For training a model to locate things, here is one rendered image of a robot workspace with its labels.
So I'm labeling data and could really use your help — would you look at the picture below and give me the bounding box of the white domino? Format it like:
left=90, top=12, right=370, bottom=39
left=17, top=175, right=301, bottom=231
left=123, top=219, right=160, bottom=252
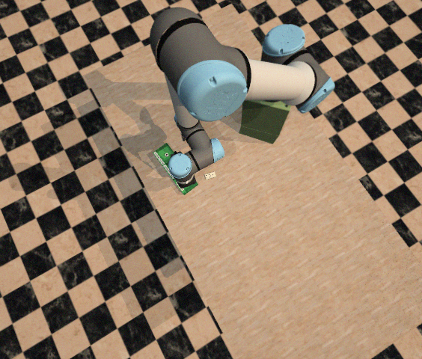
left=205, top=172, right=216, bottom=180

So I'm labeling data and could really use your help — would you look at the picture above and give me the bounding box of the green three-compartment bin rack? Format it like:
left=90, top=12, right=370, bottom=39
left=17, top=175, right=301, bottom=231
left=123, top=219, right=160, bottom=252
left=153, top=143, right=198, bottom=195

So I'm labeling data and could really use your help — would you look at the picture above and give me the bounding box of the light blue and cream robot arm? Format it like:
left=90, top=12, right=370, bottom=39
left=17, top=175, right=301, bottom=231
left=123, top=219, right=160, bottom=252
left=150, top=7, right=334, bottom=182

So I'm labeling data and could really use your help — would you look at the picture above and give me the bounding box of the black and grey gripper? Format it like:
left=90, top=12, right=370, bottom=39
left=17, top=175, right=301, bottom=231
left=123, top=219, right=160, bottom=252
left=171, top=151, right=196, bottom=188

